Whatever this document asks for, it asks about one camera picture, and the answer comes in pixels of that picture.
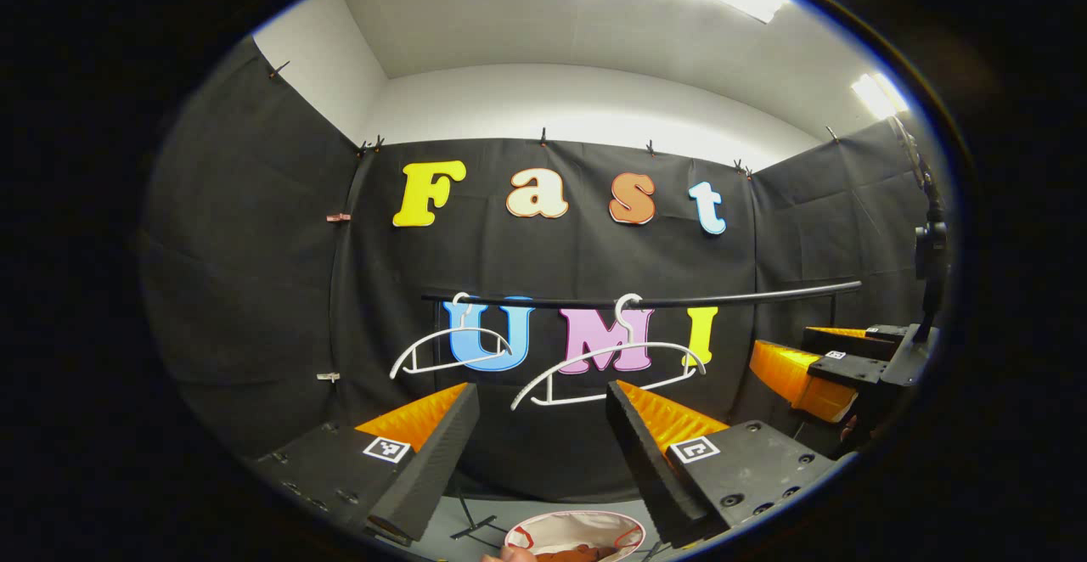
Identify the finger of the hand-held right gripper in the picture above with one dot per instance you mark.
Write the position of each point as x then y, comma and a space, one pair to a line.
849, 343
849, 368

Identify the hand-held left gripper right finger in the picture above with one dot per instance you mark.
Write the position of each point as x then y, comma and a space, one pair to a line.
654, 477

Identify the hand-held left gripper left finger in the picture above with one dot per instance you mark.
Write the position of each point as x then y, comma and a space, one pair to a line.
429, 477

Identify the white pink-rimmed laundry hamper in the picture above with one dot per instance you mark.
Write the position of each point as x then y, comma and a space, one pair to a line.
586, 526

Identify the white plastic hanger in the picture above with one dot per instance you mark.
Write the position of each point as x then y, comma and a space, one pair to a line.
611, 350
450, 335

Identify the black clothes rack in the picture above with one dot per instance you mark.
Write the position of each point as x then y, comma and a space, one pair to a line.
722, 299

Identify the black backdrop cloth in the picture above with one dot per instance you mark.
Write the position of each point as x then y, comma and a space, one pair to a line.
255, 290

